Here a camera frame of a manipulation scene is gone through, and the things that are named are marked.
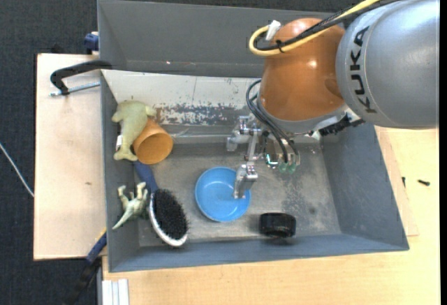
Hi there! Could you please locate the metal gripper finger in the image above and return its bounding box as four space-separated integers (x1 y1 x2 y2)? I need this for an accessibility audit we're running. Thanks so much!
232 163 259 200
226 128 247 153

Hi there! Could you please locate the blue bowl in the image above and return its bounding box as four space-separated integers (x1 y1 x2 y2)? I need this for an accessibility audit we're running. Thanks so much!
194 166 252 223

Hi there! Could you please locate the grey metal bin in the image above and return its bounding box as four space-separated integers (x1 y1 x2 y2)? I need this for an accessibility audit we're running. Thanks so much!
96 0 410 273

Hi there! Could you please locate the orange cup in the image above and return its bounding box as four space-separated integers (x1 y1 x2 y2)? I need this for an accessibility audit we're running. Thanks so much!
132 117 175 165

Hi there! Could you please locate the pale green toy animal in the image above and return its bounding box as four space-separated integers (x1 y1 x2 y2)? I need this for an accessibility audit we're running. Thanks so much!
111 100 158 162

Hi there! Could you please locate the green toy dinosaur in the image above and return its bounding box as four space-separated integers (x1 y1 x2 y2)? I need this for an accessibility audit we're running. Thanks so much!
111 181 150 231

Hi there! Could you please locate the black ring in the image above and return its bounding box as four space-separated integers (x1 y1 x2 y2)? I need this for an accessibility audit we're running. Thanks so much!
258 212 298 238

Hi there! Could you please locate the black cylinder on white bracket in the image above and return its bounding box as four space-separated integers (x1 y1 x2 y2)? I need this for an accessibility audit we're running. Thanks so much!
307 114 365 140

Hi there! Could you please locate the blue-handled black hairbrush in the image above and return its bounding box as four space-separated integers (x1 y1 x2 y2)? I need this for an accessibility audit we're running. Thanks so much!
134 161 191 248

